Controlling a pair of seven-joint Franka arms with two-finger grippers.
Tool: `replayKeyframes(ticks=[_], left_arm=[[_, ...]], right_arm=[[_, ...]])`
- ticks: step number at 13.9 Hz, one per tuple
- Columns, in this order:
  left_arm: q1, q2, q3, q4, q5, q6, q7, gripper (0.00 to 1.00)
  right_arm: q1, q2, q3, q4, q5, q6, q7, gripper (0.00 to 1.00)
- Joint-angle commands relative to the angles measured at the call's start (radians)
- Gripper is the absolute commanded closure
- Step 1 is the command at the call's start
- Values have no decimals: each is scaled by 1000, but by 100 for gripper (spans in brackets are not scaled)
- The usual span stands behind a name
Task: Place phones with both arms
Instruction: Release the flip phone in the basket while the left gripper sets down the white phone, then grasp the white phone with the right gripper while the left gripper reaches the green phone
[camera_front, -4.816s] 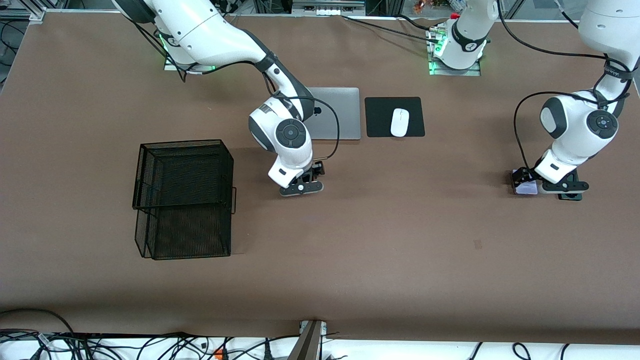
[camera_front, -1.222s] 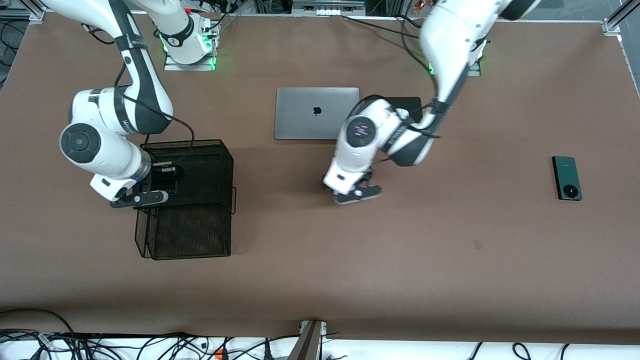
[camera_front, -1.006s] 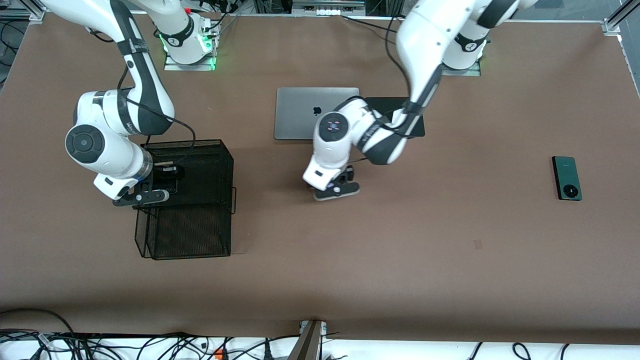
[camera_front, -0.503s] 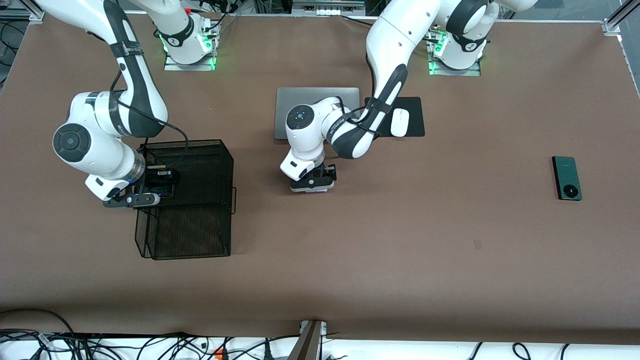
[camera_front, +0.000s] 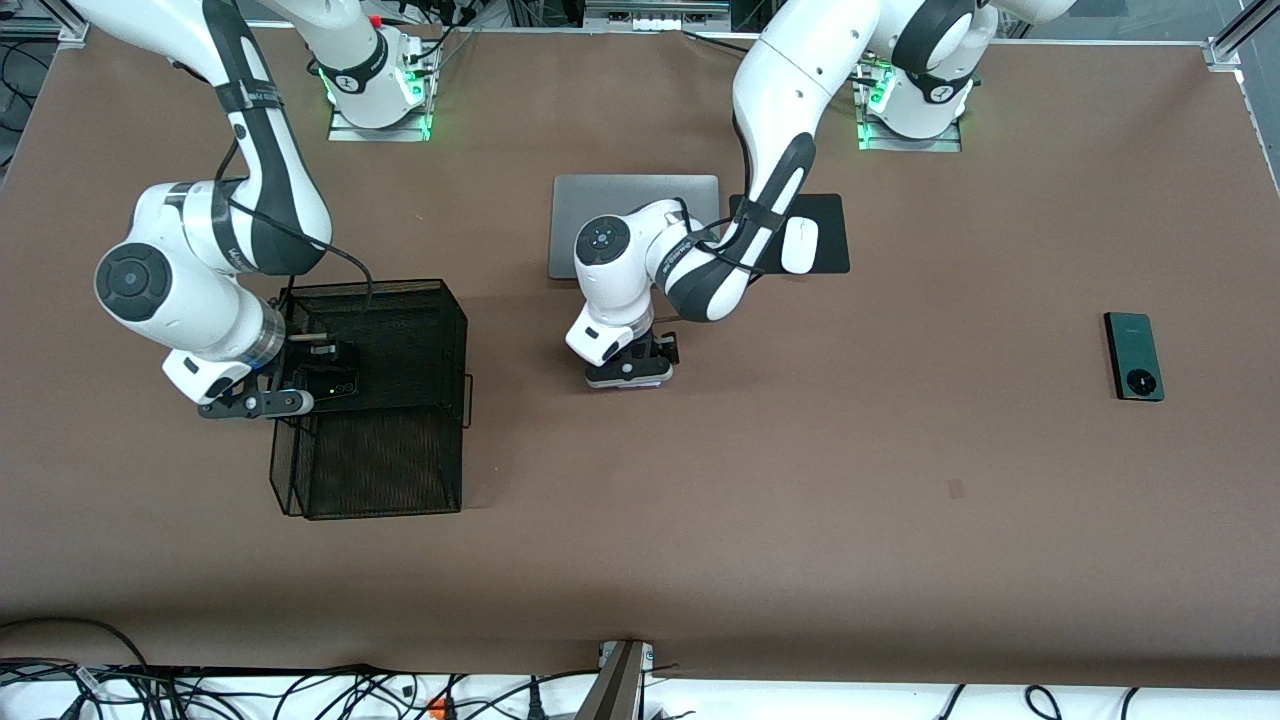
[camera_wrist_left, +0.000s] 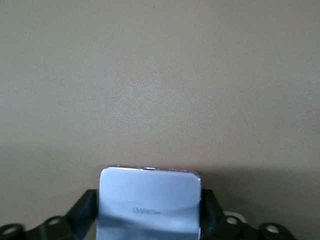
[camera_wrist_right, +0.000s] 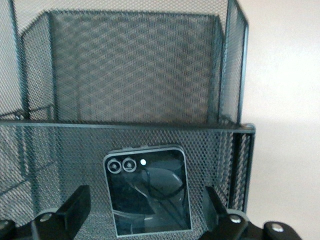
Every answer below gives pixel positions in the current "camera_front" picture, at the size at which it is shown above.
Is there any white computer mouse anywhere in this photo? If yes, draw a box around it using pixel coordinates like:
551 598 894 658
781 216 820 275

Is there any white power strip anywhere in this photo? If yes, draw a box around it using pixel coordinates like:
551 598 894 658
585 0 732 32

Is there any black mouse pad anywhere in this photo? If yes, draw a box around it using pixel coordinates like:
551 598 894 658
729 193 851 276

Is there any dark green smartphone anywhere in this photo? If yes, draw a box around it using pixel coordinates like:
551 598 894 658
1104 312 1166 403

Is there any aluminium frame profile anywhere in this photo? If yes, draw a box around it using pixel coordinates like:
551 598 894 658
1203 0 1280 71
0 15 93 46

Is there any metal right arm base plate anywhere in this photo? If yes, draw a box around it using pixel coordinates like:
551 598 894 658
328 100 434 143

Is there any black mesh two-tier tray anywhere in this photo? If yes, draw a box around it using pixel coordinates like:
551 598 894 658
264 278 474 521

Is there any silver closed laptop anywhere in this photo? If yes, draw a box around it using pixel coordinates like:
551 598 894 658
548 175 722 281

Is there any grey metal camera post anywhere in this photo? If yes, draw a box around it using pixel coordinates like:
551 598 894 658
575 640 656 720

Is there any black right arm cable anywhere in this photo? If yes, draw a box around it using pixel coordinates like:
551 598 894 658
215 140 374 346

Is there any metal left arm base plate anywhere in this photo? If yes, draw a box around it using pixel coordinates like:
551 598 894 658
858 118 963 153

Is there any black floor cable bundle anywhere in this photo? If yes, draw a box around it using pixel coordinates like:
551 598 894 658
0 660 601 720

